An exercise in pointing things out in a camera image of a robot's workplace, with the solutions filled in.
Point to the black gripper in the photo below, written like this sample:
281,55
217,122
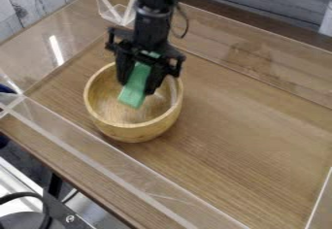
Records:
144,44

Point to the green rectangular block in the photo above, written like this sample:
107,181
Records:
132,92

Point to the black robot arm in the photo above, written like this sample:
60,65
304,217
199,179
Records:
159,5

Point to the brown wooden bowl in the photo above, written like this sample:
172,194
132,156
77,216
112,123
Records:
120,122

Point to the black table leg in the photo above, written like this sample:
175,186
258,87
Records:
55,186

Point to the clear acrylic tray wall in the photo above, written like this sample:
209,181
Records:
245,161

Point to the black metal bracket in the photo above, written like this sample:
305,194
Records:
63,217

